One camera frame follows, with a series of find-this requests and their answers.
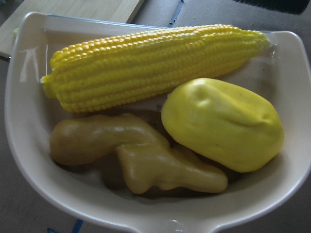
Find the yellow toy corn cob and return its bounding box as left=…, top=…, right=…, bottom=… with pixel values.
left=40, top=25, right=270, bottom=113

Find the tan toy ginger root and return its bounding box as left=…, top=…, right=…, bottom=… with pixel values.
left=50, top=114, right=228, bottom=194

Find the yellow toy potato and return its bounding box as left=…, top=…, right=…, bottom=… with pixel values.
left=161, top=78, right=285, bottom=173

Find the bamboo cutting board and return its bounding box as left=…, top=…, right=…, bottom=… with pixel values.
left=0, top=0, right=144, bottom=59

